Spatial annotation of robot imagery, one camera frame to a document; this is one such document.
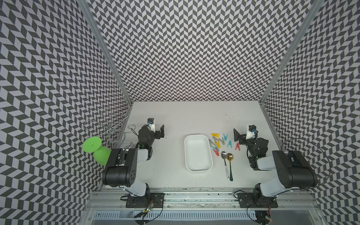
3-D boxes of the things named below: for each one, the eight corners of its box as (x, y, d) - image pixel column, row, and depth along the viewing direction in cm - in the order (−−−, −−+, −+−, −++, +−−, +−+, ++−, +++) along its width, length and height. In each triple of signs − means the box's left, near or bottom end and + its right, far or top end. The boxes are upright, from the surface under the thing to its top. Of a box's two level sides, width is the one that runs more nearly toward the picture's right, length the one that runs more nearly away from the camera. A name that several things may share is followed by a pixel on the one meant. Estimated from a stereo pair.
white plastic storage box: (184, 174, 83) (183, 170, 79) (184, 138, 99) (184, 134, 94) (212, 174, 83) (213, 170, 79) (208, 138, 99) (209, 134, 94)
